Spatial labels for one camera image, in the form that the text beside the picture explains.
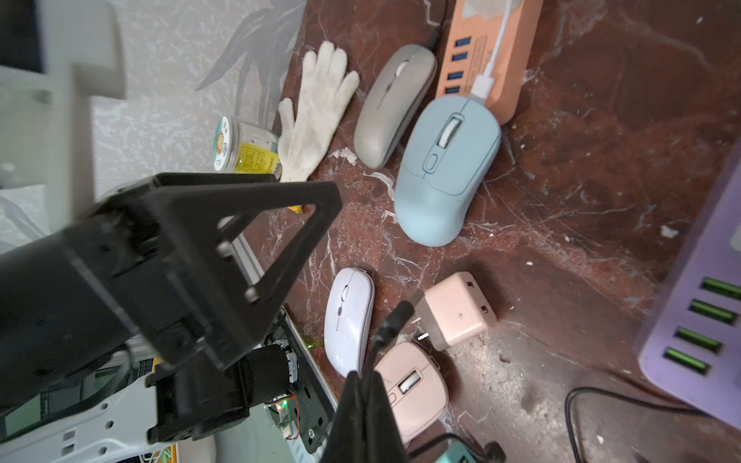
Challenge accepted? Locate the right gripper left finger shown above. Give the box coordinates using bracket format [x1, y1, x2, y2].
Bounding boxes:
[320, 372, 381, 463]

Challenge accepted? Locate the light blue wireless mouse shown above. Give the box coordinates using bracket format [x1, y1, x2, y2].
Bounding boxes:
[394, 96, 502, 247]

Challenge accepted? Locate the pink wireless mouse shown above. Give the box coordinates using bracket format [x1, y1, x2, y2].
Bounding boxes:
[376, 341, 449, 446]

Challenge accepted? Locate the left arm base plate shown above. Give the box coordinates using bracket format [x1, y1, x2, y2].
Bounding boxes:
[266, 309, 337, 462]

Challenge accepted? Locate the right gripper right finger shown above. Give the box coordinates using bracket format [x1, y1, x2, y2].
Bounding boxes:
[370, 372, 410, 463]

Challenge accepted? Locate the black cable to lavender mouse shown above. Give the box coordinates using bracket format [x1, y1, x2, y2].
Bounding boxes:
[358, 299, 417, 400]

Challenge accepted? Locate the pink usb charger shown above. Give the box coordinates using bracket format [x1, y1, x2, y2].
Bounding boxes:
[415, 271, 497, 351]

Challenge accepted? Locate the white work glove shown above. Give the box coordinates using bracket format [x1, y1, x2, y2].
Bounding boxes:
[278, 41, 360, 183]

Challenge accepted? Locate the lavender white wireless mouse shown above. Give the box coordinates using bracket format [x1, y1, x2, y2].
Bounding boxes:
[324, 267, 376, 378]

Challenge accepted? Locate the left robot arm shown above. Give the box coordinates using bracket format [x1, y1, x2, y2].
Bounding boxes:
[1, 173, 343, 462]

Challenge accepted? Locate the orange power strip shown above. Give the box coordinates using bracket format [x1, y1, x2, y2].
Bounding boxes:
[435, 0, 543, 125]

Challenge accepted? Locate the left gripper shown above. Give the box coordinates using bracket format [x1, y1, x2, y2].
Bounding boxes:
[1, 190, 255, 413]

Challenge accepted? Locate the black cable to pink mouse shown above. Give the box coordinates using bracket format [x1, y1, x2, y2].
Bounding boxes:
[563, 386, 713, 463]

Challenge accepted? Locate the purple power strip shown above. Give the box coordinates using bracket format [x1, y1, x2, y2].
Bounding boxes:
[636, 146, 740, 428]

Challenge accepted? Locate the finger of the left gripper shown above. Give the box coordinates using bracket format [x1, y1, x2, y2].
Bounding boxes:
[152, 173, 343, 370]

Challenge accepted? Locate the grey wireless mouse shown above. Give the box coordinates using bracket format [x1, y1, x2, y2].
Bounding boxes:
[354, 44, 437, 171]

